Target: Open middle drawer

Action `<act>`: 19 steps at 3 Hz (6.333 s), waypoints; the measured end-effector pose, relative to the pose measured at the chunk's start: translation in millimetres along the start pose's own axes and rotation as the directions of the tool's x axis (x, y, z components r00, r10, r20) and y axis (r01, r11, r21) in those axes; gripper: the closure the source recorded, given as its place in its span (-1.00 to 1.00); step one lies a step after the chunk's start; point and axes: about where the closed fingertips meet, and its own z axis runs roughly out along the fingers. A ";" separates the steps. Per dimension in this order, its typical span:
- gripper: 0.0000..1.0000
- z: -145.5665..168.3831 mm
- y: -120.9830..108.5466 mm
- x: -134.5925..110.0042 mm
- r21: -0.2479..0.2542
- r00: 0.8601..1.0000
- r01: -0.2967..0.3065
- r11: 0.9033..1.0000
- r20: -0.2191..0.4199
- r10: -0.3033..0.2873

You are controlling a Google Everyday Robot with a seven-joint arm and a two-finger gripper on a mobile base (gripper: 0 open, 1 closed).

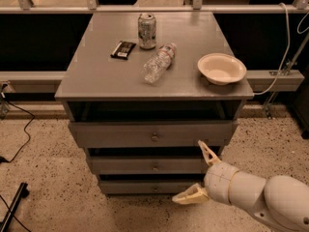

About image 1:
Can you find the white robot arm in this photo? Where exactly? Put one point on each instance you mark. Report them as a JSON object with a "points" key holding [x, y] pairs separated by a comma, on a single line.
{"points": [[280, 203]]}

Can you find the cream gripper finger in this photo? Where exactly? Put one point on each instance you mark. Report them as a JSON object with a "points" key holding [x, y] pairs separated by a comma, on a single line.
{"points": [[209, 155], [193, 195]]}

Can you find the grey drawer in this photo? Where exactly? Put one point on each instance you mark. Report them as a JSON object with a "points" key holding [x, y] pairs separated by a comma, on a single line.
{"points": [[146, 165], [146, 186], [155, 134]]}

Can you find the grey wooden drawer cabinet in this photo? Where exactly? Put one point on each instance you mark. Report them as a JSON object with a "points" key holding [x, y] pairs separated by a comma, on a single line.
{"points": [[99, 88]]}

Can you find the black snack bar wrapper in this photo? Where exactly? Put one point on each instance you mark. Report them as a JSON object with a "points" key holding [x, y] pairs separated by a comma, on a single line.
{"points": [[122, 50]]}

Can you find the white bowl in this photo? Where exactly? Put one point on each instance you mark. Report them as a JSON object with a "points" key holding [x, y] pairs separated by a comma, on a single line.
{"points": [[221, 69]]}

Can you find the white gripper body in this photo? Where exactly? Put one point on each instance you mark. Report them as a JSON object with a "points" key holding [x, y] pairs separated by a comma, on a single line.
{"points": [[218, 180]]}

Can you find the grey bottom drawer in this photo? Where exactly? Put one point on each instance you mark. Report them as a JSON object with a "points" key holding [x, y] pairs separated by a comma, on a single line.
{"points": [[146, 186]]}

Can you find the grey top drawer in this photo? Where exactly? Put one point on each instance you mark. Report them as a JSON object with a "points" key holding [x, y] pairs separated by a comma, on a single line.
{"points": [[155, 134]]}

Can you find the metal stand right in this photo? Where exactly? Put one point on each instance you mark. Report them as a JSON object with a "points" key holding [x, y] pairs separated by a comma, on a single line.
{"points": [[284, 72]]}

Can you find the metal railing frame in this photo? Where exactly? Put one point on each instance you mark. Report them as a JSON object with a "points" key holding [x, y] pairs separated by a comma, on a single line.
{"points": [[154, 4]]}

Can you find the clear plastic water bottle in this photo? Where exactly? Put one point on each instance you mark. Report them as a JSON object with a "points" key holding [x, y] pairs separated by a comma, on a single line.
{"points": [[159, 63]]}

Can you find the black metal floor bar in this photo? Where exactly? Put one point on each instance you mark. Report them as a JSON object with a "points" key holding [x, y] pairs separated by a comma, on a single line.
{"points": [[22, 192]]}

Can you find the silver soda can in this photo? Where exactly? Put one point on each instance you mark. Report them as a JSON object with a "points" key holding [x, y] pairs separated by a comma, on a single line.
{"points": [[147, 31]]}

